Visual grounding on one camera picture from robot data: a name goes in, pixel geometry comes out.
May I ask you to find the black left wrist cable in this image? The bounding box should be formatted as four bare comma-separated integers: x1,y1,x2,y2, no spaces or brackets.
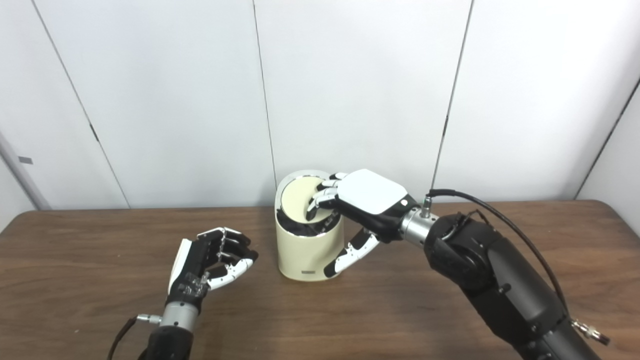
107,313,163,360

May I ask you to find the black bin liner bag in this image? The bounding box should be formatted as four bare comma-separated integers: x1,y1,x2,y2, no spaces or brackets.
276,207,343,237

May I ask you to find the cream round bin lid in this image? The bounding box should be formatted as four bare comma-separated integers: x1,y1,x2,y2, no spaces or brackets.
280,176,337,223

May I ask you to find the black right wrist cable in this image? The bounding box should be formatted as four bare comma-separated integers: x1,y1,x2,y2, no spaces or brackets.
421,188,612,347

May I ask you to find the cream-colored round bin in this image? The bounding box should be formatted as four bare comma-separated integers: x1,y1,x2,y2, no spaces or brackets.
274,170,346,282

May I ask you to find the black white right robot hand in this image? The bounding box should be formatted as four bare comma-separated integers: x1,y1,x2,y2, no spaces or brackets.
306,168,418,279

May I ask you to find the grey wall corner post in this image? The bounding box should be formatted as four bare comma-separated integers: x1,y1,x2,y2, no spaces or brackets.
0,132,52,211

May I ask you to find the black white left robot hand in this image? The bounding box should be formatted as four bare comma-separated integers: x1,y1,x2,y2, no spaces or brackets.
167,227,259,311

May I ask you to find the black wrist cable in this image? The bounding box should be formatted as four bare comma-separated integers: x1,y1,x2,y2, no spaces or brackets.
421,188,612,347
107,313,163,360

